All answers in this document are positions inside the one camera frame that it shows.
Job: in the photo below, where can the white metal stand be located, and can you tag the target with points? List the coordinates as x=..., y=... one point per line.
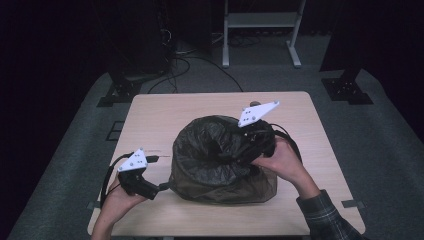
x=261, y=20

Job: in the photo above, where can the person's right hand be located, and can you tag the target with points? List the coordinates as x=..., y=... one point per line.
x=283, y=160

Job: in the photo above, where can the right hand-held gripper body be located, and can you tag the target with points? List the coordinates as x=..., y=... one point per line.
x=261, y=140

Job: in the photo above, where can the black stand base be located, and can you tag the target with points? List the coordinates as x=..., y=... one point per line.
x=346, y=90
x=121, y=90

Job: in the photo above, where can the black garbage bag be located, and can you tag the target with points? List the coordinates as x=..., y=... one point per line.
x=200, y=160

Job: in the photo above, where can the black equipment cabinet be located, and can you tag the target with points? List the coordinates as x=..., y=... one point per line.
x=140, y=40

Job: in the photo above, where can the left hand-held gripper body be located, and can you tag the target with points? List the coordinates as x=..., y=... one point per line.
x=136, y=185

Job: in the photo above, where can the grey tape strip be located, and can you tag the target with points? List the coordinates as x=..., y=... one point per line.
x=352, y=203

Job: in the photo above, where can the person's left hand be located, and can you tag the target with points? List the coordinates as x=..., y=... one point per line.
x=118, y=205

